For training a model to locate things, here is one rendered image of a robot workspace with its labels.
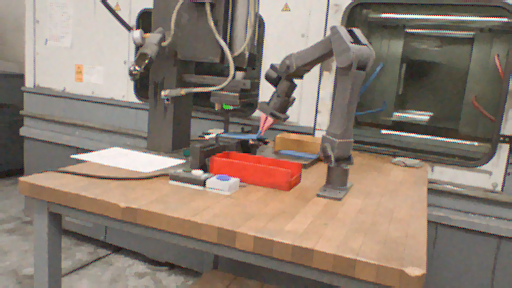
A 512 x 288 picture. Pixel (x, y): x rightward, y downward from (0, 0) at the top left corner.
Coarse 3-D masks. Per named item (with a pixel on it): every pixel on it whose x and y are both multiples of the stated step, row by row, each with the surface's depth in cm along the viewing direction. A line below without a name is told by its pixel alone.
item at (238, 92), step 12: (240, 72) 147; (216, 84) 148; (228, 84) 147; (240, 84) 145; (252, 84) 145; (216, 96) 142; (228, 96) 140; (240, 96) 140; (252, 96) 150; (216, 108) 145
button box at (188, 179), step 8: (88, 176) 117; (96, 176) 117; (104, 176) 117; (112, 176) 117; (120, 176) 117; (128, 176) 118; (136, 176) 118; (144, 176) 119; (152, 176) 121; (176, 176) 117; (184, 176) 116; (192, 176) 116; (200, 176) 117; (208, 176) 118; (184, 184) 117; (192, 184) 116; (200, 184) 115
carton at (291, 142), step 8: (280, 136) 171; (288, 136) 181; (296, 136) 180; (304, 136) 179; (312, 136) 178; (280, 144) 171; (288, 144) 170; (296, 144) 169; (304, 144) 167; (312, 144) 166; (312, 152) 167
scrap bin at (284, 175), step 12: (216, 156) 131; (228, 156) 139; (240, 156) 137; (252, 156) 136; (216, 168) 128; (228, 168) 126; (240, 168) 125; (252, 168) 123; (264, 168) 122; (276, 168) 121; (288, 168) 132; (300, 168) 130; (240, 180) 125; (252, 180) 124; (264, 180) 123; (276, 180) 121; (288, 180) 120; (300, 180) 131
